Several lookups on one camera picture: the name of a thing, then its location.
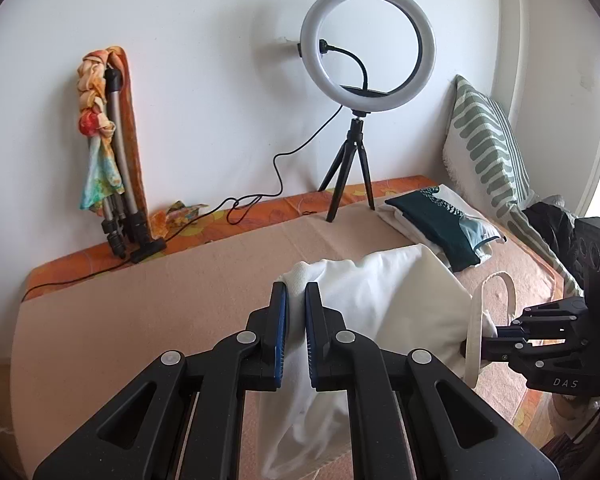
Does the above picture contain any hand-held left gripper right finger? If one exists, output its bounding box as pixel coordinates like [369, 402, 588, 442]
[305, 282, 556, 480]

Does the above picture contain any orange patterned cloth strip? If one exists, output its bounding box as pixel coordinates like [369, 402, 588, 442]
[115, 46, 153, 241]

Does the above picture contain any crumpled colourful cloth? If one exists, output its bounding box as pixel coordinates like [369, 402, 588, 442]
[150, 200, 211, 231]

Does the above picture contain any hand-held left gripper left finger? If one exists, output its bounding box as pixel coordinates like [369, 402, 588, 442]
[32, 281, 288, 480]

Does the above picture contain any beige blanket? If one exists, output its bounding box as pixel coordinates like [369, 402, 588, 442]
[10, 205, 566, 480]

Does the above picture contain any black power cable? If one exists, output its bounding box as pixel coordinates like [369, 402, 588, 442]
[21, 105, 348, 303]

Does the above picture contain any folded silver tripod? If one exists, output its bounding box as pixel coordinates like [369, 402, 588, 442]
[100, 67, 168, 264]

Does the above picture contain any small black tripod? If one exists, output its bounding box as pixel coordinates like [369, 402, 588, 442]
[317, 109, 377, 223]

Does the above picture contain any white camisole top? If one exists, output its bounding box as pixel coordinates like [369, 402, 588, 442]
[260, 244, 517, 480]

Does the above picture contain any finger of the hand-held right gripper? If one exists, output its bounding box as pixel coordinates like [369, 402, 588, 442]
[460, 334, 587, 370]
[496, 296, 589, 345]

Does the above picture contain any colourful braided scarf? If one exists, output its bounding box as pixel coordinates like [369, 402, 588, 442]
[76, 47, 126, 213]

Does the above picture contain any white ring light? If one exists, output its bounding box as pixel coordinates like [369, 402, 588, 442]
[297, 0, 437, 111]

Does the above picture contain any green striped pillow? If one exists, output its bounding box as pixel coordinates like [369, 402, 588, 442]
[441, 74, 583, 296]

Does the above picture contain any teal patterned folded garment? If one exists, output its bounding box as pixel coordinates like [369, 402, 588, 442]
[384, 186, 508, 272]

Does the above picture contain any dark cloth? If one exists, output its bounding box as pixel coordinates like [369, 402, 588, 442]
[522, 195, 581, 281]

